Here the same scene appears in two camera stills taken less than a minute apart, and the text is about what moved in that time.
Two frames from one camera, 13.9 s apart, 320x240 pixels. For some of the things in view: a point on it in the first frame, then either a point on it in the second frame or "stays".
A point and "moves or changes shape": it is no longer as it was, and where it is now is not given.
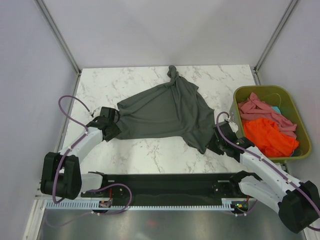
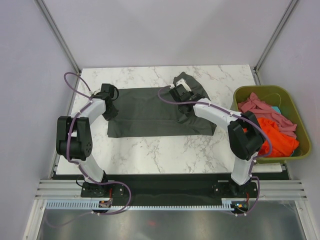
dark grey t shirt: [176, 109] moves or changes shape
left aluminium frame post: [45, 13] stays
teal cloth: [276, 109] stays
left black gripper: [116, 131] -> [113, 114]
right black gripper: [211, 146] -> [192, 94]
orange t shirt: [265, 134] stays
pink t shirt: [254, 108] stays
